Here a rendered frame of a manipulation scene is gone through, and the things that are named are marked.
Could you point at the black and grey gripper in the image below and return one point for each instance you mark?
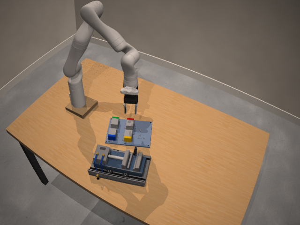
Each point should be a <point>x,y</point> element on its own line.
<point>130,92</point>

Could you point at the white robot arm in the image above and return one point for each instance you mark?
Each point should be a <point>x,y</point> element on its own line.
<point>91,14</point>

